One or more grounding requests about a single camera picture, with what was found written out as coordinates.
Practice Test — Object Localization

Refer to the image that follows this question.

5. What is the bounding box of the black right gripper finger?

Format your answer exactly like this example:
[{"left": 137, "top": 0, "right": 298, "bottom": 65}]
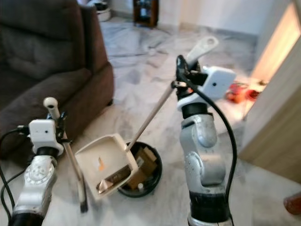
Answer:
[{"left": 176, "top": 55, "right": 190, "bottom": 79}]

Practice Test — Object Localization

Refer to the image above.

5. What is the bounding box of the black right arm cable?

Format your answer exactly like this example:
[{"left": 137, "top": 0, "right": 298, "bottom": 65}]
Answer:
[{"left": 187, "top": 77, "right": 238, "bottom": 199}]

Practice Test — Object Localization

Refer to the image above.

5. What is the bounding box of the black round trash bin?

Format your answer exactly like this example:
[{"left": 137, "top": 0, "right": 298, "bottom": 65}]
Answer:
[{"left": 118, "top": 141, "right": 163, "bottom": 197}]

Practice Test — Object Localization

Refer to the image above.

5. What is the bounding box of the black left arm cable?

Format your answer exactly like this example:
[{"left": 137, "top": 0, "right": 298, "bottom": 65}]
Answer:
[{"left": 0, "top": 127, "right": 32, "bottom": 226}]

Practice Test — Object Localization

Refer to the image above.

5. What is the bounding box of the red toy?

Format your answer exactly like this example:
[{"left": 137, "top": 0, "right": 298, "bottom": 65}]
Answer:
[{"left": 226, "top": 82, "right": 261, "bottom": 103}]

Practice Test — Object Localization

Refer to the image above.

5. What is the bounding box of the tall wooden cabinet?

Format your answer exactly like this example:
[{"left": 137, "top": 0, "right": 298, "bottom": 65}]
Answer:
[{"left": 238, "top": 0, "right": 301, "bottom": 172}]

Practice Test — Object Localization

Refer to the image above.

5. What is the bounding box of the brown cardboard piece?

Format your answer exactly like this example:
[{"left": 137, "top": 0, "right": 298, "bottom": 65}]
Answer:
[{"left": 129, "top": 147, "right": 158, "bottom": 189}]

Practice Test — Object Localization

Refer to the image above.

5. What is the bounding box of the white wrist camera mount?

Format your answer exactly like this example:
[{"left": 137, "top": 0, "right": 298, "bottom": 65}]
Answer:
[
  {"left": 29, "top": 119, "right": 63, "bottom": 153},
  {"left": 178, "top": 66, "right": 237, "bottom": 111}
]

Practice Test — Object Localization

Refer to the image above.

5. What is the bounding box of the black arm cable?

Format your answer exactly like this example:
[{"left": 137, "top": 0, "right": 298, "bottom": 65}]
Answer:
[
  {"left": 187, "top": 77, "right": 238, "bottom": 199},
  {"left": 0, "top": 127, "right": 32, "bottom": 226}
]

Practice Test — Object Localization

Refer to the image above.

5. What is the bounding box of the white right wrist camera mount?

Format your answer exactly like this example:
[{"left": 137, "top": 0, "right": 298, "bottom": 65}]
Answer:
[{"left": 178, "top": 66, "right": 237, "bottom": 111}]

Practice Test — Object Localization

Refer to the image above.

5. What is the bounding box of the white handled broom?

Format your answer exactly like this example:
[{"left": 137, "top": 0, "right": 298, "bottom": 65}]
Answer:
[{"left": 43, "top": 97, "right": 90, "bottom": 213}]

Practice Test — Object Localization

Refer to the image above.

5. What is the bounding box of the reddish slipper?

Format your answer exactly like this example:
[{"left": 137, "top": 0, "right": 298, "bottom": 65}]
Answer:
[{"left": 284, "top": 192, "right": 301, "bottom": 216}]

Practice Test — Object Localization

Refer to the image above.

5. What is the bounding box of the small dark wooden shelf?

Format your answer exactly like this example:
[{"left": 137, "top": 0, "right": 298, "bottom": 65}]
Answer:
[{"left": 133, "top": 0, "right": 159, "bottom": 28}]

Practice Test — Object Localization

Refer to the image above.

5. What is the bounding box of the white round appliance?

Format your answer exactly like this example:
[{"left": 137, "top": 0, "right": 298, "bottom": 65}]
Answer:
[{"left": 88, "top": 0, "right": 112, "bottom": 22}]

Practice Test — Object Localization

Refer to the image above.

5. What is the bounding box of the cream long handled dustpan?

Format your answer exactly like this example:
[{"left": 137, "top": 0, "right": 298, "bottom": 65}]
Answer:
[{"left": 75, "top": 36, "right": 219, "bottom": 201}]

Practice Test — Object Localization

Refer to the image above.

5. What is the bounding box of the dark brown fabric sofa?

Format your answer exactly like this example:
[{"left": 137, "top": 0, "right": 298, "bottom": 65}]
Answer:
[{"left": 0, "top": 0, "right": 114, "bottom": 158}]

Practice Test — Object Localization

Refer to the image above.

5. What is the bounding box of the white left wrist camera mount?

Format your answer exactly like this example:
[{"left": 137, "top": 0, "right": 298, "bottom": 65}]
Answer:
[{"left": 29, "top": 119, "right": 63, "bottom": 153}]

